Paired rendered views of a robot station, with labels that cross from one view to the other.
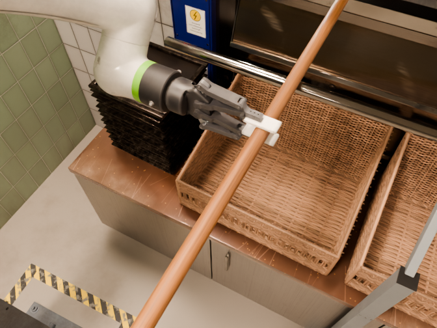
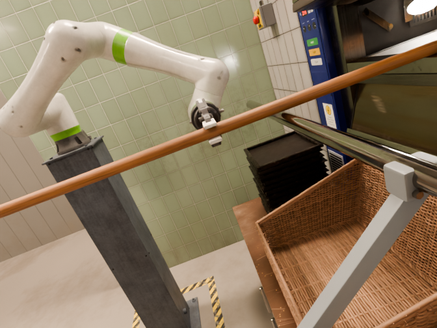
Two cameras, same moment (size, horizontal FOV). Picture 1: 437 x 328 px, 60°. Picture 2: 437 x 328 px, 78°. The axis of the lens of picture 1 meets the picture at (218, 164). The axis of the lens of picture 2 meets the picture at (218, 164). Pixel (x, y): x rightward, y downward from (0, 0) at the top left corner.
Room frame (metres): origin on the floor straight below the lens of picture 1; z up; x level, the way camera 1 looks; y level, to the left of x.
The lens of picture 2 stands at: (0.17, -0.64, 1.33)
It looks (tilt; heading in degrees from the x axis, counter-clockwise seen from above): 19 degrees down; 62
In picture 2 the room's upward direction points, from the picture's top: 20 degrees counter-clockwise
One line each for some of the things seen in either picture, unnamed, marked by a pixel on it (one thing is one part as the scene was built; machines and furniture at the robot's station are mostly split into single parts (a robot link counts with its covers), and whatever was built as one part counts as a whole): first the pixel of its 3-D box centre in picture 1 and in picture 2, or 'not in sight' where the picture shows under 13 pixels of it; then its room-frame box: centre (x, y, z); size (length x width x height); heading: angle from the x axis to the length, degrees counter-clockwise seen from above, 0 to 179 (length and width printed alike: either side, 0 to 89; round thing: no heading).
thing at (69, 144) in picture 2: not in sight; (75, 139); (0.27, 0.80, 1.23); 0.26 x 0.15 x 0.06; 65
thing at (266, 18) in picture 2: not in sight; (264, 17); (1.34, 0.50, 1.46); 0.10 x 0.07 x 0.10; 63
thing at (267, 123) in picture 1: (262, 121); (209, 123); (0.48, -0.08, 1.21); 0.07 x 0.03 x 0.01; 62
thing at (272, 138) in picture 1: (260, 133); (214, 138); (0.48, -0.08, 1.17); 0.07 x 0.03 x 0.01; 62
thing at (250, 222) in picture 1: (281, 163); (352, 246); (0.72, -0.21, 0.72); 0.56 x 0.49 x 0.28; 61
